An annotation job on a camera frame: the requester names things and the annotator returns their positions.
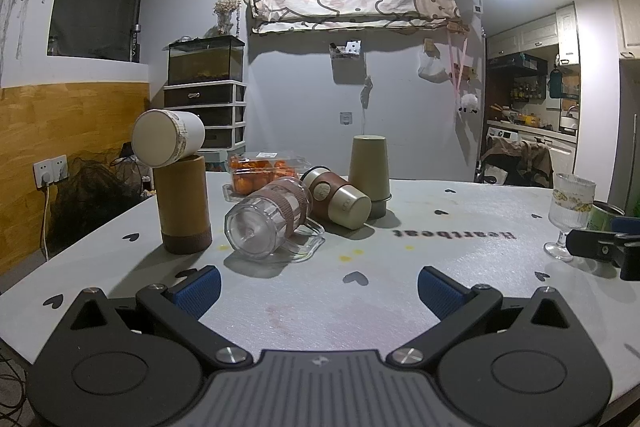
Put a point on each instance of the white cup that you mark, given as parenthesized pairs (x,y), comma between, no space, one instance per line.
(167,137)

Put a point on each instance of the teal hanging bag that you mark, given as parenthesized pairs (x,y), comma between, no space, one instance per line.
(555,83)

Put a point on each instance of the beige cup with brown sleeve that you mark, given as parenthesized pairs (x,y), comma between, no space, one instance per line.
(340,199)

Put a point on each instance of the glass fish tank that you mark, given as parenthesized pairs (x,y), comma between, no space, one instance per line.
(205,62)

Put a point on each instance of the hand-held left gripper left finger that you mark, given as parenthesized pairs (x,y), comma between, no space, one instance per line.
(197,293)

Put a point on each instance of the small wall holder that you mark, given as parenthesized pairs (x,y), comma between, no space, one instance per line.
(346,48)

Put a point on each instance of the ribbed glass goblet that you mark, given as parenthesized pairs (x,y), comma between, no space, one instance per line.
(572,207)

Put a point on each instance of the clear glass mug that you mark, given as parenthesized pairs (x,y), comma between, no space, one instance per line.
(265,222)

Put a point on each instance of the white tall cabinet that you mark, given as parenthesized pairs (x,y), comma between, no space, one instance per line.
(629,82)

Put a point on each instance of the spice rack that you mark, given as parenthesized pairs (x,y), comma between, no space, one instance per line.
(527,89)

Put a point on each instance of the white wall socket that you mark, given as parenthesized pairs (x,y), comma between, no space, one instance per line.
(50,171)

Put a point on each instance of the dark bottle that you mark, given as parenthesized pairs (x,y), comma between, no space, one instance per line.
(136,43)

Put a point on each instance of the green tin can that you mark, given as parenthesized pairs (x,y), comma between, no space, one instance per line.
(602,214)

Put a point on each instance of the olive green cup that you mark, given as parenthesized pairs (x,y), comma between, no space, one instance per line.
(368,172)

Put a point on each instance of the white plastic bag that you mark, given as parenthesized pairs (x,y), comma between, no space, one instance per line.
(432,68)

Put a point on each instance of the vase of dried flowers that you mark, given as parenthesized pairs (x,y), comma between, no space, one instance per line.
(225,9)

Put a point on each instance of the plastic drawer cabinet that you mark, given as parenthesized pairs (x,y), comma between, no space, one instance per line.
(205,107)

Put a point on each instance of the white plush sheep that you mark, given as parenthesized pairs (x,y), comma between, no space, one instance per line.
(469,103)

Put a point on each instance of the white kitchen wall cabinets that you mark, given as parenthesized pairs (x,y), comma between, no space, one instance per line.
(535,32)

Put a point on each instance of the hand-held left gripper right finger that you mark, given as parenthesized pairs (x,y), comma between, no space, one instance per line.
(441,293)

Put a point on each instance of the tall brown cup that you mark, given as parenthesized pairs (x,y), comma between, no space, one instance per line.
(182,202)

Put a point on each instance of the small wall outlet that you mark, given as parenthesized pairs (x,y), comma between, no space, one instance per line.
(346,118)

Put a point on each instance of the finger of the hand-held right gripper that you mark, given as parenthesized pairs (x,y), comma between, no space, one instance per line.
(627,225)
(602,248)

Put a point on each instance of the clear box of cherry tomatoes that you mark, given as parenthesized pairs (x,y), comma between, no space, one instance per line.
(255,172)

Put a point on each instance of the white washing machine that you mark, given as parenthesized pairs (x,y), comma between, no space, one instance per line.
(537,147)

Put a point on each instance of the chair with brown jacket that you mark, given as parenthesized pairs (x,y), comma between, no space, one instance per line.
(520,159)

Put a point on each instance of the black netting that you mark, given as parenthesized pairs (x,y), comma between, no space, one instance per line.
(95,202)

